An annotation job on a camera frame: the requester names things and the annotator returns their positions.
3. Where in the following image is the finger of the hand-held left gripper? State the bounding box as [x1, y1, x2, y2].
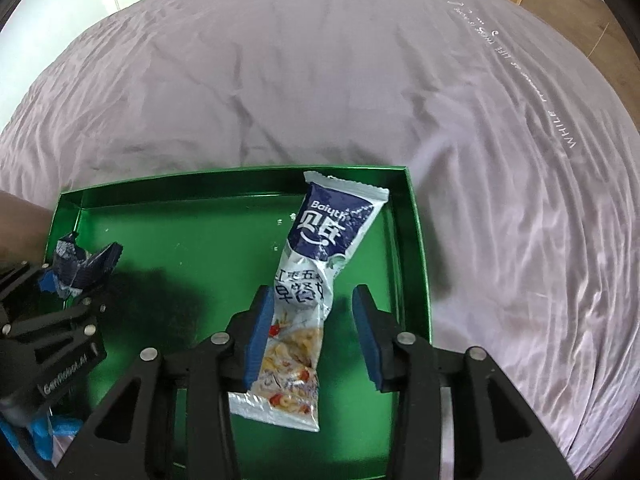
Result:
[0, 259, 62, 311]
[0, 242, 124, 338]

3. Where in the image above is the person's left hand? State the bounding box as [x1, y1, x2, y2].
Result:
[0, 414, 82, 461]

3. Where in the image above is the long blue white snack packet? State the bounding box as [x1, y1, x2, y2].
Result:
[228, 171, 390, 433]

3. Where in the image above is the person's bare leg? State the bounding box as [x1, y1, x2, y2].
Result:
[0, 190, 55, 267]

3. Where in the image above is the dark blue snack packet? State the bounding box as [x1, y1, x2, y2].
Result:
[51, 232, 93, 297]

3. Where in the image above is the green tray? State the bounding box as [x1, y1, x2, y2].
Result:
[46, 164, 432, 480]

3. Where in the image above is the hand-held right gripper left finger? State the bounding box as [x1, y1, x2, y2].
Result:
[62, 285, 278, 480]

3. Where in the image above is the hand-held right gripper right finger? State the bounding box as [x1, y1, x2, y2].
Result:
[351, 284, 576, 480]

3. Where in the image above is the purple bed sheet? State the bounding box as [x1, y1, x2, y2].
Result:
[0, 0, 640, 480]

